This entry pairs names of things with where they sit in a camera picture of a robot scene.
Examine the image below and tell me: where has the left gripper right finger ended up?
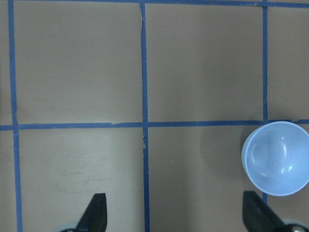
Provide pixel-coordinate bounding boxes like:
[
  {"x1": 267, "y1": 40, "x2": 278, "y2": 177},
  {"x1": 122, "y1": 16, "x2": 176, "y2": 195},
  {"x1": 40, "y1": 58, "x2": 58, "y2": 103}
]
[{"x1": 242, "y1": 191, "x2": 284, "y2": 232}]

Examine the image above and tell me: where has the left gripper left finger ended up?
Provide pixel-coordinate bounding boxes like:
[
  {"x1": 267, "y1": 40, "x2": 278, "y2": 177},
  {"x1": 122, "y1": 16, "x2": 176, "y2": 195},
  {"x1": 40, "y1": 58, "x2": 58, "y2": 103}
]
[{"x1": 76, "y1": 193, "x2": 107, "y2": 232}]

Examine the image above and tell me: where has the blue bowl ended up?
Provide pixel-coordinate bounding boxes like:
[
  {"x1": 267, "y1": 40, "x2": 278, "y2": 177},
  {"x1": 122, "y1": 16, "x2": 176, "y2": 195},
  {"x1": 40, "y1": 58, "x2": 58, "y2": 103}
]
[{"x1": 241, "y1": 121, "x2": 309, "y2": 197}]

